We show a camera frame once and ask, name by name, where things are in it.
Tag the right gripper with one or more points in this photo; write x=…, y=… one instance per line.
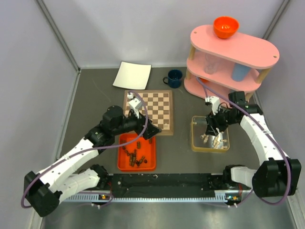
x=212, y=120

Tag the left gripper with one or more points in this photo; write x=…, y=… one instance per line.
x=150, y=130

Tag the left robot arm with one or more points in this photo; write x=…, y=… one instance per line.
x=45, y=190

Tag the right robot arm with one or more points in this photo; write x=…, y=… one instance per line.
x=277, y=174

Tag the wooden chess board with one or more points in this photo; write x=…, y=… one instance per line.
x=159, y=105

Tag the dark long chess piece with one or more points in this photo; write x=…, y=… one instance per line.
x=131, y=160

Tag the orange plastic tray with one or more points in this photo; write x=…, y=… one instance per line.
x=144, y=158

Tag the dark blue enamel mug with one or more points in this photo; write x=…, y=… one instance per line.
x=173, y=78

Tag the white square plate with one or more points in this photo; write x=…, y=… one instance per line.
x=132, y=76

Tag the light blue plastic cup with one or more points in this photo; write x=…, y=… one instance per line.
x=240, y=72

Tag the clear plastic cup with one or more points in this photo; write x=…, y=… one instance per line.
x=211, y=63

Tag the pink three-tier shelf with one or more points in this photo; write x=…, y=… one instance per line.
x=258, y=54

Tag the orange plastic bowl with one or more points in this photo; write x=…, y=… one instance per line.
x=225, y=27

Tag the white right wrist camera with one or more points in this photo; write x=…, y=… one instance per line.
x=214, y=101

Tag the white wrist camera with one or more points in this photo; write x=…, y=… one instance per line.
x=135, y=103
x=214, y=101

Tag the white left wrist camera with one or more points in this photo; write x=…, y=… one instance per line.
x=135, y=103

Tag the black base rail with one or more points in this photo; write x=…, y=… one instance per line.
x=170, y=185

